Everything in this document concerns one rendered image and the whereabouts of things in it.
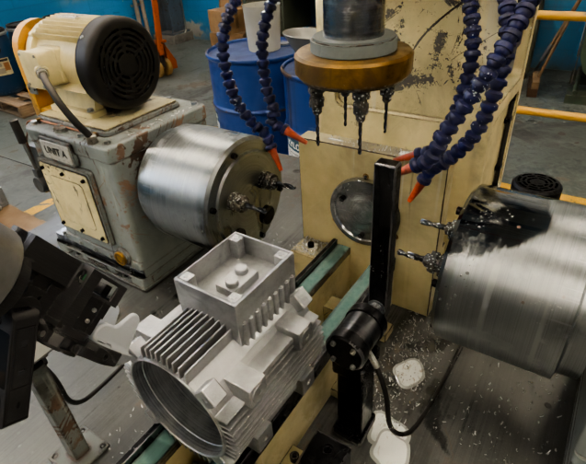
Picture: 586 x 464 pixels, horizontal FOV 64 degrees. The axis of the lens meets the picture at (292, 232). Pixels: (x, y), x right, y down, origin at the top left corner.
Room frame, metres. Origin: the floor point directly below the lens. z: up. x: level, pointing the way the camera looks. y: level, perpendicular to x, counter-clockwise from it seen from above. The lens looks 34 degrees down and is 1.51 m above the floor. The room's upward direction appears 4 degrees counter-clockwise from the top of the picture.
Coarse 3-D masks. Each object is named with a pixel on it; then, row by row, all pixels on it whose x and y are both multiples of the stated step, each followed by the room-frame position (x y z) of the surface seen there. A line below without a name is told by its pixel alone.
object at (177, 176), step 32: (192, 128) 0.91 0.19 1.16; (160, 160) 0.84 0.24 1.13; (192, 160) 0.81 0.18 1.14; (224, 160) 0.79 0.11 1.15; (256, 160) 0.85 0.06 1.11; (160, 192) 0.80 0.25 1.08; (192, 192) 0.76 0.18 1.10; (224, 192) 0.77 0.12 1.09; (256, 192) 0.85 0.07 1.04; (160, 224) 0.81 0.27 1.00; (192, 224) 0.75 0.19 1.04; (224, 224) 0.76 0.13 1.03; (256, 224) 0.84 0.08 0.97
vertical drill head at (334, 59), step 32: (352, 0) 0.70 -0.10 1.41; (384, 0) 0.72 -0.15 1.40; (320, 32) 0.77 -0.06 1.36; (352, 32) 0.70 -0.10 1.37; (384, 32) 0.72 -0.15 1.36; (320, 64) 0.67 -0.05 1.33; (352, 64) 0.66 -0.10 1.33; (384, 64) 0.66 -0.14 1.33; (320, 96) 0.72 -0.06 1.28; (352, 96) 0.68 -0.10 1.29; (384, 96) 0.75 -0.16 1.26; (384, 128) 0.76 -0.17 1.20
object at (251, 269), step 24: (240, 240) 0.53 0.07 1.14; (192, 264) 0.48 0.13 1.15; (216, 264) 0.51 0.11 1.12; (240, 264) 0.49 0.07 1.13; (264, 264) 0.51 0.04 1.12; (288, 264) 0.48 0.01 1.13; (192, 288) 0.44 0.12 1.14; (216, 288) 0.46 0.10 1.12; (240, 288) 0.45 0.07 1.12; (264, 288) 0.44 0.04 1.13; (288, 288) 0.47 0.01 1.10; (216, 312) 0.42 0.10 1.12; (240, 312) 0.40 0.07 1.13; (264, 312) 0.43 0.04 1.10; (240, 336) 0.40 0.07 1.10
